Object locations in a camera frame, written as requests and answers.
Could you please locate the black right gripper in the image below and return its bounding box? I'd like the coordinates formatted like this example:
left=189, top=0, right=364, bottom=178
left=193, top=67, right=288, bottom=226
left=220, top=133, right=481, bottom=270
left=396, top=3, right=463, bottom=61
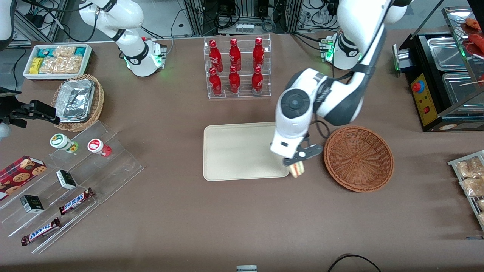
left=0, top=87, right=61, bottom=129

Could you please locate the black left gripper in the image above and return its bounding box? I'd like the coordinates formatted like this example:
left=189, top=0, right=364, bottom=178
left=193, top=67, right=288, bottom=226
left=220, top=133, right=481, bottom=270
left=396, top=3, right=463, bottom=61
left=283, top=134, right=324, bottom=167

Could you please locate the triangular sandwich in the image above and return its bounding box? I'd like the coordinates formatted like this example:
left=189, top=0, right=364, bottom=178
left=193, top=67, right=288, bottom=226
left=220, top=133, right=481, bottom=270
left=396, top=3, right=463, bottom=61
left=289, top=161, right=306, bottom=178

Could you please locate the aluminium foil tray stack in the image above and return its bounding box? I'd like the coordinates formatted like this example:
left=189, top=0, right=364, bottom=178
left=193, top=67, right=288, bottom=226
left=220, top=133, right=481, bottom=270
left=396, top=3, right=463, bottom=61
left=55, top=79, right=95, bottom=124

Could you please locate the light wicker basket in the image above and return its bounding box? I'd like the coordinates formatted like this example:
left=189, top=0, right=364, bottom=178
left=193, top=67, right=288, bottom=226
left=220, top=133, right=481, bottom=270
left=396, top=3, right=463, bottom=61
left=51, top=74, right=105, bottom=133

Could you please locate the beige plastic serving tray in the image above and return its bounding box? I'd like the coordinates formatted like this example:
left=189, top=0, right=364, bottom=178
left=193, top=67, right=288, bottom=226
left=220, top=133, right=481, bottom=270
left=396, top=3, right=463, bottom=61
left=203, top=121, right=291, bottom=182

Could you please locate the round brown wicker basket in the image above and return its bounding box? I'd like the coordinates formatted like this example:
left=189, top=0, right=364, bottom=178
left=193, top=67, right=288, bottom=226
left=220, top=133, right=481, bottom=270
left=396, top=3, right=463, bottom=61
left=323, top=126, right=395, bottom=193

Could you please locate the green lid yoghurt cup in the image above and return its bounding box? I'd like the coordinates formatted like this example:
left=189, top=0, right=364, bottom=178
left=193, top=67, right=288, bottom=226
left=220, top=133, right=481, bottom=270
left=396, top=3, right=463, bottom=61
left=50, top=133, right=79, bottom=154

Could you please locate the yellow snack packet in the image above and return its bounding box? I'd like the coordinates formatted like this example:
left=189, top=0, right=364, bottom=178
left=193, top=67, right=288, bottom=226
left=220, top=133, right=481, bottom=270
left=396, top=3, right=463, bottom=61
left=29, top=57, right=44, bottom=75

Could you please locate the clear cracker bag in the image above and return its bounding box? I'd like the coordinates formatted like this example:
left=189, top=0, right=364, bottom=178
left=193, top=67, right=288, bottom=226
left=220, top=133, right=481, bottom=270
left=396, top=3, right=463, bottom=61
left=60, top=56, right=83, bottom=74
left=39, top=56, right=63, bottom=74
left=53, top=46, right=76, bottom=59

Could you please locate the red lid yoghurt cup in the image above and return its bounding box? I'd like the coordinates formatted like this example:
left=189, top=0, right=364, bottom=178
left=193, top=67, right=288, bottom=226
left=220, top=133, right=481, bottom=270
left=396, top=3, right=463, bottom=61
left=87, top=138, right=112, bottom=158

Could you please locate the red tartan cookie box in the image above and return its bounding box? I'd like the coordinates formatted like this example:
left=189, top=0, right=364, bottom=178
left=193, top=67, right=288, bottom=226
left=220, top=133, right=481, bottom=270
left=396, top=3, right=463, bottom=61
left=0, top=155, right=48, bottom=201

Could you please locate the small black carton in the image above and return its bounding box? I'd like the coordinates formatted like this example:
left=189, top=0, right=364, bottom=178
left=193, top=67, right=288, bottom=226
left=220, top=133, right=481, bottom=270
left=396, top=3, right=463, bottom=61
left=20, top=195, right=45, bottom=214
left=56, top=169, right=78, bottom=190

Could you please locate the white rectangular snack bin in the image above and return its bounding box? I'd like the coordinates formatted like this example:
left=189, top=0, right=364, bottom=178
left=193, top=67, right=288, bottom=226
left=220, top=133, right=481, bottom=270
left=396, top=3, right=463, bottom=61
left=23, top=43, right=93, bottom=82

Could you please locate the red cola bottle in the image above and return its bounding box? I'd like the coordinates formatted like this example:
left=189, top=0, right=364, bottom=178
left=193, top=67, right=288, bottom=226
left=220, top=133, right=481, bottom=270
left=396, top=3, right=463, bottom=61
left=229, top=38, right=242, bottom=71
left=228, top=66, right=241, bottom=94
left=209, top=40, right=224, bottom=73
left=251, top=66, right=264, bottom=95
left=252, top=37, right=265, bottom=69
left=209, top=67, right=223, bottom=96

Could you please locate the clear acrylic tiered stand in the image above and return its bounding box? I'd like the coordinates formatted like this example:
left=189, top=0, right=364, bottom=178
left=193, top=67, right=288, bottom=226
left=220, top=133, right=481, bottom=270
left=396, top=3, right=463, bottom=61
left=0, top=120, right=144, bottom=254

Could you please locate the clear acrylic bottle rack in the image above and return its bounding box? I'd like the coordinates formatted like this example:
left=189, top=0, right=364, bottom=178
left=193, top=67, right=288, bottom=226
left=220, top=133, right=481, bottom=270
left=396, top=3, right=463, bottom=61
left=203, top=34, right=272, bottom=100

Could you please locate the snickers chocolate bar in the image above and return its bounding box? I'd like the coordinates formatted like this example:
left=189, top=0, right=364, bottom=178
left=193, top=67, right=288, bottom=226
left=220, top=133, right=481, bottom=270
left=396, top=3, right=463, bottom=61
left=20, top=217, right=62, bottom=247
left=59, top=187, right=95, bottom=216

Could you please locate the black food warmer machine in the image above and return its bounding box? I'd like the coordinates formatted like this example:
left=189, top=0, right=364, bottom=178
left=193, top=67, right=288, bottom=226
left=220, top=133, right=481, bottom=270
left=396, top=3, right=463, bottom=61
left=392, top=6, right=484, bottom=133

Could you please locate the steel warmer pan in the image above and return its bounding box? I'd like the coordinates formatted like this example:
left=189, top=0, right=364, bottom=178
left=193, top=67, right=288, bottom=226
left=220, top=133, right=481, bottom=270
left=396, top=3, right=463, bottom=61
left=441, top=71, right=484, bottom=107
left=427, top=36, right=470, bottom=72

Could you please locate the red orange fried food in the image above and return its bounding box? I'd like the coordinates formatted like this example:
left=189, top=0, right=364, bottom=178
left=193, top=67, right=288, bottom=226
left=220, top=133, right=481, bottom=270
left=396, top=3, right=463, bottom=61
left=463, top=17, right=484, bottom=57

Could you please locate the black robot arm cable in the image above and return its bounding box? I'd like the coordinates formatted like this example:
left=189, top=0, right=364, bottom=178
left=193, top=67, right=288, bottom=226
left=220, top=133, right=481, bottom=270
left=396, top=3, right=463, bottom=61
left=309, top=71, right=354, bottom=139

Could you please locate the black looped cable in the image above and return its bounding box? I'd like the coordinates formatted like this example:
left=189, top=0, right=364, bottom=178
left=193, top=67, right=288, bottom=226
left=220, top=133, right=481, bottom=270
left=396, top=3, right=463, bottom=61
left=327, top=253, right=382, bottom=272

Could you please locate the grey wire rack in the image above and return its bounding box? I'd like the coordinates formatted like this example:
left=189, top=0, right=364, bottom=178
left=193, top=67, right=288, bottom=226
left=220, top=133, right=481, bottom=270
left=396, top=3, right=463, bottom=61
left=447, top=150, right=484, bottom=232

